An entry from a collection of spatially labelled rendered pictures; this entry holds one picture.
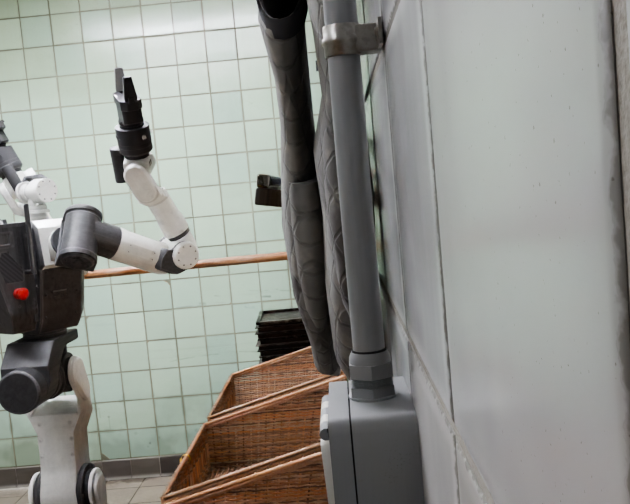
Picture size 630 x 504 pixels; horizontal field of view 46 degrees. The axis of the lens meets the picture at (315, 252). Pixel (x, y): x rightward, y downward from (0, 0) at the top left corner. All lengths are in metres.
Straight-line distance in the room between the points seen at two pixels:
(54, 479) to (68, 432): 0.14
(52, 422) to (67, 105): 2.12
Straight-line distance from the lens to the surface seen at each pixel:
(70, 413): 2.24
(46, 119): 4.04
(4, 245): 2.04
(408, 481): 0.39
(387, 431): 0.38
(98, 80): 3.98
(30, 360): 2.09
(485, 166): 0.16
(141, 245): 2.03
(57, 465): 2.28
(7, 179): 2.47
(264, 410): 2.31
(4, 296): 2.04
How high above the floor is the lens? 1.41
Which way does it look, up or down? 5 degrees down
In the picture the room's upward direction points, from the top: 5 degrees counter-clockwise
